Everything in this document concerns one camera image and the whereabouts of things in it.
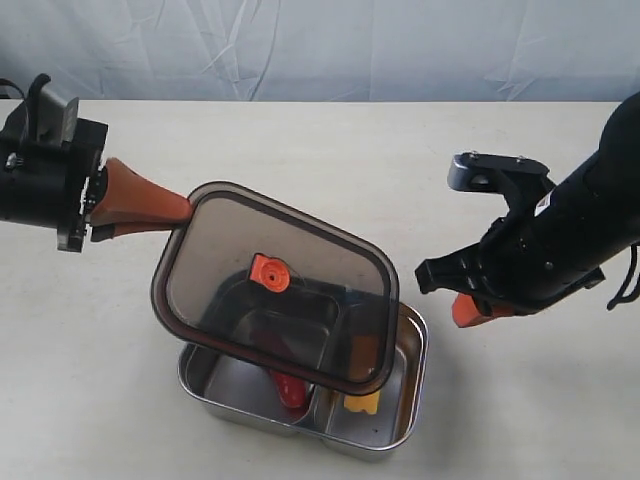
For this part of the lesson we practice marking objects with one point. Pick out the grey fabric backdrop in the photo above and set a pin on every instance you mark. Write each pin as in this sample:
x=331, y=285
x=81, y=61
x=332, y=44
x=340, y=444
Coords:
x=371, y=51

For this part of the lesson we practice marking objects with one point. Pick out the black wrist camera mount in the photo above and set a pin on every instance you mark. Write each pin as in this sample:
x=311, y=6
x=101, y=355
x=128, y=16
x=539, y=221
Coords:
x=521, y=181

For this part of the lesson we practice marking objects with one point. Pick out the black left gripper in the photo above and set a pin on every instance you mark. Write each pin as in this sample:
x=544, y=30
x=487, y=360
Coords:
x=44, y=186

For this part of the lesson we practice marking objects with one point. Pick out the dark transparent container lid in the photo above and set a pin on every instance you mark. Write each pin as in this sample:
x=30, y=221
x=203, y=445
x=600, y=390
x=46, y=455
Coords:
x=258, y=280

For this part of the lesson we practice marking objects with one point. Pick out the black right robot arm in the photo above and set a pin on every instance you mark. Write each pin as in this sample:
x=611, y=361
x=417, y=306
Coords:
x=596, y=208

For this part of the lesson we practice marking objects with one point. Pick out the stainless steel lunch box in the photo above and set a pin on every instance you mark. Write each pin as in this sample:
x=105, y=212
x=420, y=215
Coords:
x=241, y=393

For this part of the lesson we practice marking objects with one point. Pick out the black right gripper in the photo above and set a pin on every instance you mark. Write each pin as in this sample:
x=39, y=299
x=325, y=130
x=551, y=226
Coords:
x=510, y=270

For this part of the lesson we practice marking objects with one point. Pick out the yellow toy cheese wedge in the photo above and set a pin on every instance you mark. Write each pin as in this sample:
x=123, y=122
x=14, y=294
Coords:
x=362, y=365

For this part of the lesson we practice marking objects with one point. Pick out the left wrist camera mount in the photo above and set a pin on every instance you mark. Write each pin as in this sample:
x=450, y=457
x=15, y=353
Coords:
x=45, y=115

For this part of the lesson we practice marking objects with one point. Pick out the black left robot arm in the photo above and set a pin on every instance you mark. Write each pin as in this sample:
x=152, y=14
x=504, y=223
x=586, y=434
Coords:
x=69, y=188

